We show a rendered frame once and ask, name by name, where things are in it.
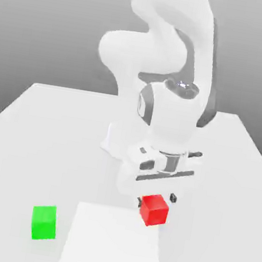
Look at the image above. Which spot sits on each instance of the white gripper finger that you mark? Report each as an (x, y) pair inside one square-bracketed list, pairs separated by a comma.
[(173, 197), (139, 201)]

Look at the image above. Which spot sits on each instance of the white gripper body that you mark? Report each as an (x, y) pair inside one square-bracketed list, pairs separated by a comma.
[(160, 183)]

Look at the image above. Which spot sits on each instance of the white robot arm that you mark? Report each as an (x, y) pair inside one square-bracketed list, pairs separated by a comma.
[(164, 43)]

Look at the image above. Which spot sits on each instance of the small red cube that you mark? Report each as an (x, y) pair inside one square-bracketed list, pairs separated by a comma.
[(154, 209)]

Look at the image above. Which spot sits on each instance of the small green cube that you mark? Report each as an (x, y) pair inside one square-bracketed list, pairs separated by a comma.
[(43, 222)]

